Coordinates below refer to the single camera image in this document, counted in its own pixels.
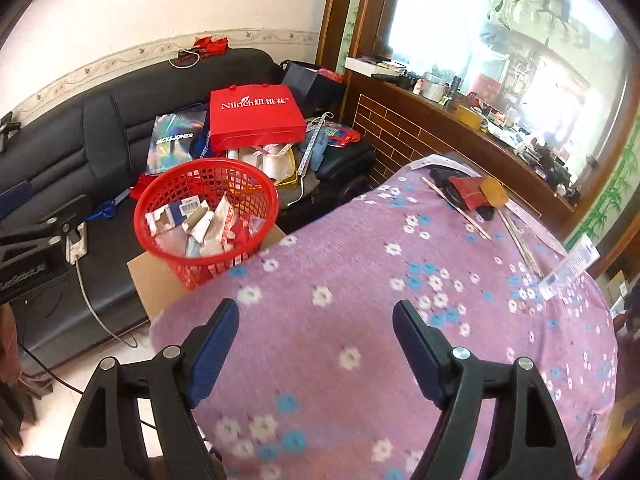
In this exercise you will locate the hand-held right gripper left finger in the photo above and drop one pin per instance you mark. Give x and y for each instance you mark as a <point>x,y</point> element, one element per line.
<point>215,355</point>

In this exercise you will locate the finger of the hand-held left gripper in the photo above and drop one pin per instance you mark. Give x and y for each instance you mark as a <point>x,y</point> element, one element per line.
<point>35,237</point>

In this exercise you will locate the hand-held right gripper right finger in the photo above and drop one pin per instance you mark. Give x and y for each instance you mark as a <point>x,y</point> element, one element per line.
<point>420,355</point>

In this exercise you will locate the white plastic bag red print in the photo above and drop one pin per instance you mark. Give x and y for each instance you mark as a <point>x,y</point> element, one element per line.
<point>215,230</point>

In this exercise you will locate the red plastic basket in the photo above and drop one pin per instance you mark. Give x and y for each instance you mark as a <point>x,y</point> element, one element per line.
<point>165,185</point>

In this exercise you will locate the long white medicine box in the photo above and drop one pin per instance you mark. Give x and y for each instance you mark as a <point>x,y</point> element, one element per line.
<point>190,206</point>

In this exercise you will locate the cardboard box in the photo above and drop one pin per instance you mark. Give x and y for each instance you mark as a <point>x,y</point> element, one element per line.
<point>155,280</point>

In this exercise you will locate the black sofa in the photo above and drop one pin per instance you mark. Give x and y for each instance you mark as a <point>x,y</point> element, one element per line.
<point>75,135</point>

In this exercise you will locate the bundle of bamboo sticks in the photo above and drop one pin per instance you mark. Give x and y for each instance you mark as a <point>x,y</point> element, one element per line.
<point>520,242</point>

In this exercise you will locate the wooden chopstick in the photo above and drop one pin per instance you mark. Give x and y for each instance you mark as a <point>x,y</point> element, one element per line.
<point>457,209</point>

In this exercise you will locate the glossy printed bag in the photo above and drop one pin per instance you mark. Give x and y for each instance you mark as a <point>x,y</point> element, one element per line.
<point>175,145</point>

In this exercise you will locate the red packet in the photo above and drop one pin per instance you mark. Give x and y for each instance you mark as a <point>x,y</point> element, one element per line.
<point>467,191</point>

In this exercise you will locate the white lotion tube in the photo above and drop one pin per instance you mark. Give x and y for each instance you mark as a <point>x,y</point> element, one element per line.
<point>570,270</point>

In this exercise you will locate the black flat object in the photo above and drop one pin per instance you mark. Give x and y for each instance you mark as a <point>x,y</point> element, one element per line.
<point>440,180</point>

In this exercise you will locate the wooden counter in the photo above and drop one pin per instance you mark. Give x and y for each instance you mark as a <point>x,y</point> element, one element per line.
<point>400,125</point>

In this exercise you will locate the red gift box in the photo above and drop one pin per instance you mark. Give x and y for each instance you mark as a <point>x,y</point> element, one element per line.
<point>255,115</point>

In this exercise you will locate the red cloth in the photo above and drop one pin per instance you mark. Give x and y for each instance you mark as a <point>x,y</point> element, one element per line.
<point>212,45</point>

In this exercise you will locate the metal pot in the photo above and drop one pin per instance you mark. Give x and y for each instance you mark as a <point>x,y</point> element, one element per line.
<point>432,86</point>

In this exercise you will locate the dark blue bag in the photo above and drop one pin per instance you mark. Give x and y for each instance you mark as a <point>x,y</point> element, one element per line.
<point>315,85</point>

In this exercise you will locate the bamboo wall sticker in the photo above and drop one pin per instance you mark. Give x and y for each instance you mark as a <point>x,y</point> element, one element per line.
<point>610,200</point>

